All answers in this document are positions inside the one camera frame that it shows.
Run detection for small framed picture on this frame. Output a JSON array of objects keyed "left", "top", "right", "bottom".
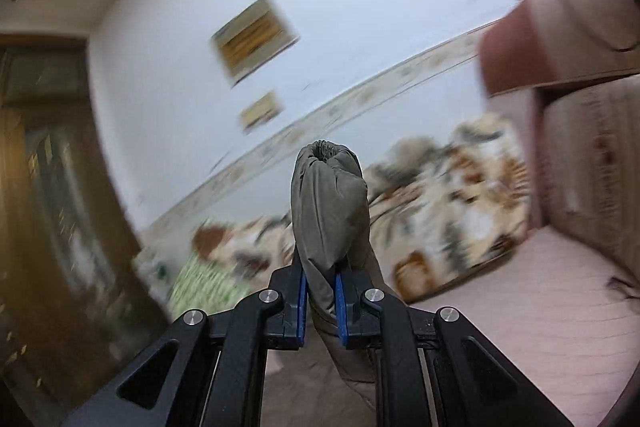
[{"left": 212, "top": 0, "right": 298, "bottom": 86}]

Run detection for striped floral back cushion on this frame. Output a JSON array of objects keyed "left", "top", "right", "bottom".
[{"left": 544, "top": 76, "right": 639, "bottom": 277}]

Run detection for beige wall switch plate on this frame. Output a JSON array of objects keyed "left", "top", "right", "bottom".
[{"left": 240, "top": 91, "right": 282, "bottom": 133}]

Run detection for leaf-patterned beige blanket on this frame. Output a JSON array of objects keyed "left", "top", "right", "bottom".
[{"left": 192, "top": 114, "right": 530, "bottom": 303}]

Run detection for grey-brown quilted puffer jacket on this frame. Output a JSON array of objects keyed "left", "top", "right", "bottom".
[{"left": 291, "top": 140, "right": 396, "bottom": 410}]

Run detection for wooden door with glass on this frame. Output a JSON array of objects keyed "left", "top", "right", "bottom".
[{"left": 1, "top": 35, "right": 166, "bottom": 424}]

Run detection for green white checkered quilt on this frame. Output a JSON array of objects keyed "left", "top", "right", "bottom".
[{"left": 167, "top": 256, "right": 253, "bottom": 320}]

